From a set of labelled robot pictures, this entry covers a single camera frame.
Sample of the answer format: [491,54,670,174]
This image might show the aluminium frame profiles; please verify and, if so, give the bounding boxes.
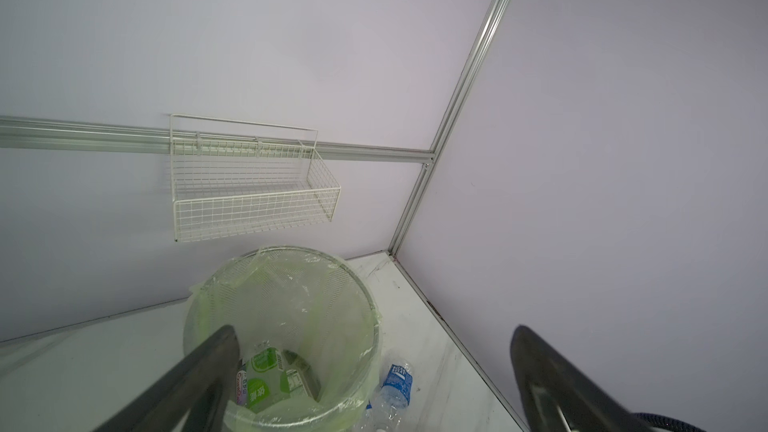
[1,0,493,431]

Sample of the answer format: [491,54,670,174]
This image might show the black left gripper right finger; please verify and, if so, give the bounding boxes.
[510,325,649,431]

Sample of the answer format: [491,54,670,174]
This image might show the grey mesh waste bin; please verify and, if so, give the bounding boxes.
[182,244,382,432]

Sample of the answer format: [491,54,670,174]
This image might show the green plastic bin liner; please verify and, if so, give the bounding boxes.
[182,244,383,432]

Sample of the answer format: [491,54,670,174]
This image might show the small clear bottle blue white label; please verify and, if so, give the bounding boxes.
[355,360,414,432]

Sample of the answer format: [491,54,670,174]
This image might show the white wire wall basket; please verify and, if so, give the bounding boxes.
[169,114,341,242]

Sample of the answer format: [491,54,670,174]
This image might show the green label clear bottle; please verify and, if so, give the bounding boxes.
[235,342,320,413]

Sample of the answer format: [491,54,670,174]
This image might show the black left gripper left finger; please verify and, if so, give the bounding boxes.
[97,325,240,431]

